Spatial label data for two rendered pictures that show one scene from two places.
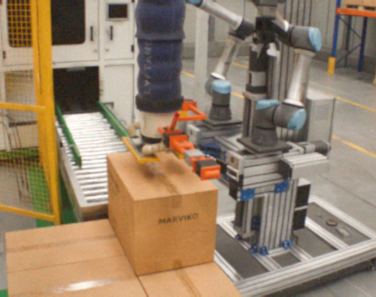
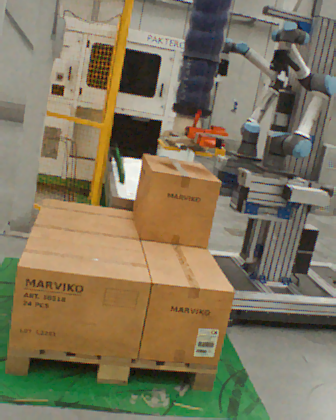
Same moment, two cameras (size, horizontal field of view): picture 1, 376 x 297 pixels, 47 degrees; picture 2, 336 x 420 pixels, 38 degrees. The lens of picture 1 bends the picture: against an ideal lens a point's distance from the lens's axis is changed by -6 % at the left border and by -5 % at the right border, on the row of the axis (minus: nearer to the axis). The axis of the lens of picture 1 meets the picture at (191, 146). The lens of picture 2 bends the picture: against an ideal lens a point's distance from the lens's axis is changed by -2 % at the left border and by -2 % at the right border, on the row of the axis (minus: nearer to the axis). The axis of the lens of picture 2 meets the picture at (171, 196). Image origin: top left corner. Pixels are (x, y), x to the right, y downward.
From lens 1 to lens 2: 1.01 m
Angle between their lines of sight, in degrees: 14
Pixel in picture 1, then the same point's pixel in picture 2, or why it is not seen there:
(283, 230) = (284, 266)
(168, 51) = (203, 68)
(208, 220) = (208, 207)
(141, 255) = (147, 221)
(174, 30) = (211, 52)
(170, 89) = (200, 98)
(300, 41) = (317, 84)
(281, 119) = (288, 145)
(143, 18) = (190, 39)
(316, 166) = (315, 196)
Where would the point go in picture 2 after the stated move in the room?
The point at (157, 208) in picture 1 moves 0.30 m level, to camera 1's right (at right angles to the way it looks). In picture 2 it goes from (168, 182) to (221, 195)
